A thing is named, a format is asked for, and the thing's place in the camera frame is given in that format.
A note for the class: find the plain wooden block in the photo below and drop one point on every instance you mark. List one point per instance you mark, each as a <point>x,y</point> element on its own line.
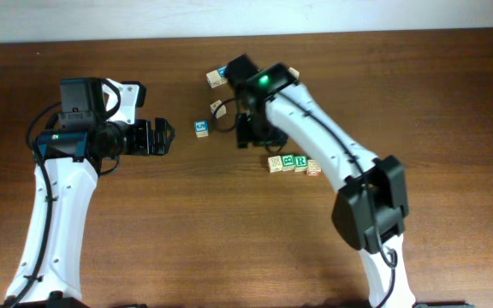
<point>214,80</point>

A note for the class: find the green letter R block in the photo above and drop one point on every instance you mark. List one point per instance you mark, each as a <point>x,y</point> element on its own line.
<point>300,163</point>

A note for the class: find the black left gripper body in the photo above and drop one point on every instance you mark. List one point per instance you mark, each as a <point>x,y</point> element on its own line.
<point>137,138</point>

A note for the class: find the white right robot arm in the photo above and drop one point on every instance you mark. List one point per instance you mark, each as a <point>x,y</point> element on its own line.
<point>371,193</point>

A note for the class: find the blue number five block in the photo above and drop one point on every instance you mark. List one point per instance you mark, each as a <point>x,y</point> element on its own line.
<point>201,128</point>

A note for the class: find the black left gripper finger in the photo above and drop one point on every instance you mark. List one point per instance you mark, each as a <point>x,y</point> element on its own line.
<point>163,129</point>
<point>162,144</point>

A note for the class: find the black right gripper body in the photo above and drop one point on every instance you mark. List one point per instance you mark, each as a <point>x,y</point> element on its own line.
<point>256,135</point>

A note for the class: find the red sided wooden block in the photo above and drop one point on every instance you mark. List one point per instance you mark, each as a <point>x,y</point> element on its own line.
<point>313,168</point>

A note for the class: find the green letter B block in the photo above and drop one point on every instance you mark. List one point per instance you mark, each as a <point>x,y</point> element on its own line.
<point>288,163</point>

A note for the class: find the baseball picture wooden block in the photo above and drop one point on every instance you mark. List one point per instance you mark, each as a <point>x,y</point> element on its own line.
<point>218,109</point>

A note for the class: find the red sided far block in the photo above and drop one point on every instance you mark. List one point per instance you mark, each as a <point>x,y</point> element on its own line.
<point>294,72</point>

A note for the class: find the wooden letter M block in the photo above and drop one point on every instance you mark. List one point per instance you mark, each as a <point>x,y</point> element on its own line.
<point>275,164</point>

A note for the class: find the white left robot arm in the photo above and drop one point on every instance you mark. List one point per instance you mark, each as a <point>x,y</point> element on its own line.
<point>87,132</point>

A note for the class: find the blue top wooden block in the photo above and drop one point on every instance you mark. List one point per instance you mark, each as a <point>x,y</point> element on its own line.
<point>221,71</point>

